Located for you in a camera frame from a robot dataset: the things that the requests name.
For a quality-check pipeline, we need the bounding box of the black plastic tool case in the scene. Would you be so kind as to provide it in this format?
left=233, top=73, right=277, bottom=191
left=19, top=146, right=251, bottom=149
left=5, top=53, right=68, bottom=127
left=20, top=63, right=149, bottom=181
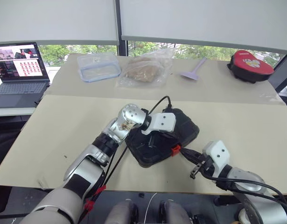
left=125, top=107, right=200, bottom=168

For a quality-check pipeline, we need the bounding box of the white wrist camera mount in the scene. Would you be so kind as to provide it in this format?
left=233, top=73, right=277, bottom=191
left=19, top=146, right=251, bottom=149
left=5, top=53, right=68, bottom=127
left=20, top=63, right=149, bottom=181
left=141, top=112, right=177, bottom=136
left=202, top=140, right=231, bottom=169

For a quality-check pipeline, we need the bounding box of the red heart-shaped case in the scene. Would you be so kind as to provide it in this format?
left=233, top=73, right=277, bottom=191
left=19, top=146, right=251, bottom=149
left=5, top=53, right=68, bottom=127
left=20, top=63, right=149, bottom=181
left=226, top=49, right=275, bottom=84

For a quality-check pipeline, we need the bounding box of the wide white roller blind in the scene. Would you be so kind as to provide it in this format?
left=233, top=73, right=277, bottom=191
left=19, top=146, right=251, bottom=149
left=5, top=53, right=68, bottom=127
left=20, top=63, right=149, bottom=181
left=119, top=0, right=287, bottom=56

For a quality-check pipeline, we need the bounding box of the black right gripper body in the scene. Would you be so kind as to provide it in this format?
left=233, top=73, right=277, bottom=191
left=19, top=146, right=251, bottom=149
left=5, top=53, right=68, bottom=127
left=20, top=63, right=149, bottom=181
left=200, top=154, right=216, bottom=176

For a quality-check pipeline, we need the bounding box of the narrow white roller blind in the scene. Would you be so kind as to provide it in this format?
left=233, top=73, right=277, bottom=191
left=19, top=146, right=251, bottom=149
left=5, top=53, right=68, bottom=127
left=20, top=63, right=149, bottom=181
left=0, top=0, right=120, bottom=46

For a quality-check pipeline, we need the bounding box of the white side desk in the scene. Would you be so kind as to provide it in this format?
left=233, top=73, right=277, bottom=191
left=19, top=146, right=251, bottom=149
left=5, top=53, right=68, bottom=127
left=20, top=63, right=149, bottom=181
left=0, top=106, right=37, bottom=118

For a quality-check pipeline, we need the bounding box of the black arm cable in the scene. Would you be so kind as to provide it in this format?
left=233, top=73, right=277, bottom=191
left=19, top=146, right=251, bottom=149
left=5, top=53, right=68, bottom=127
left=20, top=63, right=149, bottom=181
left=77, top=95, right=174, bottom=224
left=204, top=174, right=287, bottom=210

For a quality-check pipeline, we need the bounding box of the purple plastic spatula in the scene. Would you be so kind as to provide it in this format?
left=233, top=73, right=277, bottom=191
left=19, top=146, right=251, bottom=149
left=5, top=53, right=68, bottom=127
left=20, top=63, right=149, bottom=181
left=179, top=57, right=208, bottom=81

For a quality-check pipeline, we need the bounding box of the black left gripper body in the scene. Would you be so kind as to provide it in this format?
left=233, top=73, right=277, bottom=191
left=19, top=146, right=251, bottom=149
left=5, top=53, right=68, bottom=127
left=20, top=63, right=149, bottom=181
left=154, top=129, right=173, bottom=140

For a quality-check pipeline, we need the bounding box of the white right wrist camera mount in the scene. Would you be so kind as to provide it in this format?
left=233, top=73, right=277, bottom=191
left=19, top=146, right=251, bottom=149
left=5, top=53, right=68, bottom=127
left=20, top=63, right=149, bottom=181
left=202, top=140, right=231, bottom=169

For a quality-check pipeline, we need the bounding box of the black device on floor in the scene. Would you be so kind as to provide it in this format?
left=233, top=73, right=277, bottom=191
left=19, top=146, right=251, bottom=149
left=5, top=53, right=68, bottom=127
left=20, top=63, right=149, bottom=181
left=191, top=213, right=206, bottom=224

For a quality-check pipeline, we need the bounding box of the thin white cable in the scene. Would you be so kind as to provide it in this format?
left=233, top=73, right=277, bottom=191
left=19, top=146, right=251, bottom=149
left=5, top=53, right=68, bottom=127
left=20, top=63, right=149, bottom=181
left=144, top=192, right=158, bottom=224

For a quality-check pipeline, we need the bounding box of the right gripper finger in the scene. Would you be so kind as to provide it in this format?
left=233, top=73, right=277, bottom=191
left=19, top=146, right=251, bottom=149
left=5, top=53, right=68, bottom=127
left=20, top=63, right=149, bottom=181
left=189, top=161, right=206, bottom=180
left=181, top=148, right=203, bottom=163

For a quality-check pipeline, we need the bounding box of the grey rounded shape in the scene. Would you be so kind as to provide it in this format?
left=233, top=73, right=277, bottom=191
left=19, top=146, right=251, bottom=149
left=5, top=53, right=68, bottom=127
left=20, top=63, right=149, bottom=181
left=103, top=199, right=139, bottom=224
left=160, top=200, right=193, bottom=224

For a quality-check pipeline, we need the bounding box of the red tape on cable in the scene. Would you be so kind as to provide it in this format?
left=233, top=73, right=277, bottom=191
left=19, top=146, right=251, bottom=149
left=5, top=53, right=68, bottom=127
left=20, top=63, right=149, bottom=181
left=84, top=184, right=107, bottom=212

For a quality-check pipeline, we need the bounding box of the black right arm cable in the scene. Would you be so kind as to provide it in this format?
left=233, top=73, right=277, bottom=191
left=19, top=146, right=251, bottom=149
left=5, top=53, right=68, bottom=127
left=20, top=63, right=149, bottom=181
left=204, top=174, right=287, bottom=210

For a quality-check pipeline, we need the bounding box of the clear plastic food container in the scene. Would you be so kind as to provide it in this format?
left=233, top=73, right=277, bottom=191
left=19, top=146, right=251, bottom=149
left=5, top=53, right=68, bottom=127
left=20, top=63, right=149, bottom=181
left=76, top=52, right=122, bottom=83

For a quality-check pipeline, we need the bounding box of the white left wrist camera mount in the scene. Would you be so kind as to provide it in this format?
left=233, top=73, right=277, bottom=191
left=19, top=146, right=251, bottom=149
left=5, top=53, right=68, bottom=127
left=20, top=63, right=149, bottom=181
left=141, top=112, right=177, bottom=136

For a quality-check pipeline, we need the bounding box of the plastic bag with brown contents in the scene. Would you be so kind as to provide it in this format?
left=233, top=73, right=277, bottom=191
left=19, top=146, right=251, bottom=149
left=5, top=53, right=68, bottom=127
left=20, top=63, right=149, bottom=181
left=115, top=48, right=175, bottom=89

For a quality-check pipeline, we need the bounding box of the dark window frame post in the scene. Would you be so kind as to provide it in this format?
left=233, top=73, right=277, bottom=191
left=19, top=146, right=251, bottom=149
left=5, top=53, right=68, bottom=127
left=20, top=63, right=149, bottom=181
left=113, top=0, right=129, bottom=57

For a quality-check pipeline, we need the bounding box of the dark framed grey screen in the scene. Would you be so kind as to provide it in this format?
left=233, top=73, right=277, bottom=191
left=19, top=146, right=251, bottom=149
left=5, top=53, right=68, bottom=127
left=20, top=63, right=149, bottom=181
left=267, top=54, right=287, bottom=92

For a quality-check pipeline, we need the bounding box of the open grey laptop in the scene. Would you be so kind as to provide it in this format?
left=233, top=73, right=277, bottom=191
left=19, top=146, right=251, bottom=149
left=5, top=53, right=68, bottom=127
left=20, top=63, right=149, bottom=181
left=0, top=42, right=51, bottom=110

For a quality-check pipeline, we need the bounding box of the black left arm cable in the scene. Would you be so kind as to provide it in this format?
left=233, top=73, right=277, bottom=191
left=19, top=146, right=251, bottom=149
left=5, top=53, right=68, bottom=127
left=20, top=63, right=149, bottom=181
left=77, top=95, right=174, bottom=224

